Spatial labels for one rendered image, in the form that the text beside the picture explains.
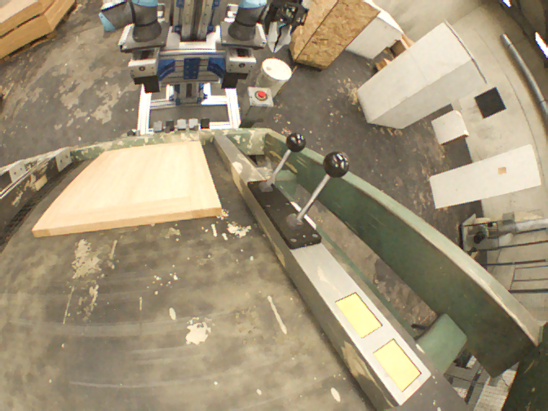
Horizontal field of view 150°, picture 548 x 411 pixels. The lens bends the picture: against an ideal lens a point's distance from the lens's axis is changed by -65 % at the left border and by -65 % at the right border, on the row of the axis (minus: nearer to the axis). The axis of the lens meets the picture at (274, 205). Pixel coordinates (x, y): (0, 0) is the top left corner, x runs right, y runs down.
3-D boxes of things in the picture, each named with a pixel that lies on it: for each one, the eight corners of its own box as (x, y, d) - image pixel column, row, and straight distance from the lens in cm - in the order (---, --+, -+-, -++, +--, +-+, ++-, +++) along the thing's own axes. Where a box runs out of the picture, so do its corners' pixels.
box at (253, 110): (259, 107, 126) (270, 87, 113) (262, 124, 120) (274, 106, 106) (239, 106, 123) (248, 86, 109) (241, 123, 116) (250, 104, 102)
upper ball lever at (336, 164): (293, 226, 33) (342, 155, 32) (304, 240, 31) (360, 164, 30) (275, 219, 31) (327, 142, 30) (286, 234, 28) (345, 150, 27)
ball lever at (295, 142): (266, 192, 42) (302, 136, 42) (273, 201, 39) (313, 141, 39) (251, 185, 41) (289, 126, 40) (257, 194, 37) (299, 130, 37)
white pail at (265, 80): (276, 82, 256) (293, 54, 227) (281, 102, 238) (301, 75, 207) (249, 80, 245) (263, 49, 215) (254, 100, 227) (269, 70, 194)
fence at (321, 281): (224, 143, 94) (224, 134, 93) (409, 386, 28) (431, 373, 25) (213, 143, 93) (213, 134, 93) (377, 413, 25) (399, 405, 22)
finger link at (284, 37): (278, 55, 60) (287, 24, 59) (271, 50, 66) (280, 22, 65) (289, 57, 61) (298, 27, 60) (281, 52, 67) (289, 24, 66)
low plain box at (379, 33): (359, 41, 498) (387, 13, 474) (371, 62, 458) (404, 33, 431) (320, 26, 438) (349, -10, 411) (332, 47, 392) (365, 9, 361)
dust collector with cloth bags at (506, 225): (470, 214, 655) (541, 200, 634) (473, 239, 668) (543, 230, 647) (457, 224, 526) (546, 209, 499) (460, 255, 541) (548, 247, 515)
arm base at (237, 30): (227, 24, 129) (231, 11, 124) (253, 27, 133) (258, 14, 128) (228, 39, 117) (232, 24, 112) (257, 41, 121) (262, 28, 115)
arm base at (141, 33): (135, 28, 131) (134, 13, 126) (162, 24, 128) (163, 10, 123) (130, 44, 119) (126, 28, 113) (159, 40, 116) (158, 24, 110)
